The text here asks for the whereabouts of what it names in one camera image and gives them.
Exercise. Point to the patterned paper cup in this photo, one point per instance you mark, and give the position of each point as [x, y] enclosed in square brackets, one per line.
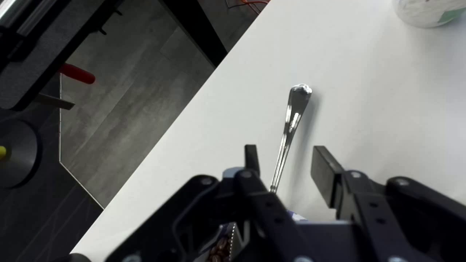
[429, 13]

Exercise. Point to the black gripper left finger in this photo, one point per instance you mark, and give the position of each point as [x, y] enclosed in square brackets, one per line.
[194, 218]

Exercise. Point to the yellow rod on stand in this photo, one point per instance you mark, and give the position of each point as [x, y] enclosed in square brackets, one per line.
[4, 151]

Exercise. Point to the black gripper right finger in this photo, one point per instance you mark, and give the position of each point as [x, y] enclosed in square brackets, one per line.
[401, 219]

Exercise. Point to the silver metal spoon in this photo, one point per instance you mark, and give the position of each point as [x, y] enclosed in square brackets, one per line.
[299, 97]

